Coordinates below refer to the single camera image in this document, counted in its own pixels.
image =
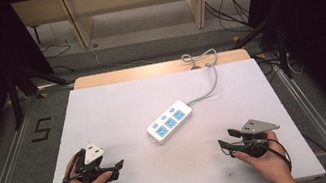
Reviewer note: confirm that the white power strip blue sockets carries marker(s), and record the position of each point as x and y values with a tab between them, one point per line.
169	122

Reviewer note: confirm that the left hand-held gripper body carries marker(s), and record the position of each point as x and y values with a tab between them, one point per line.
91	171

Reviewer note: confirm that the black metal stand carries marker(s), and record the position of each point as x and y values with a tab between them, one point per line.
283	50
15	100

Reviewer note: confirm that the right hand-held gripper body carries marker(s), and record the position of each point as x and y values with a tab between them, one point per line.
256	142

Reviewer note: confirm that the person's right hand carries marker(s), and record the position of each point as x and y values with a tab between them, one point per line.
270	164

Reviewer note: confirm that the white table cover board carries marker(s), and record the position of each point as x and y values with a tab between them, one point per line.
120	112

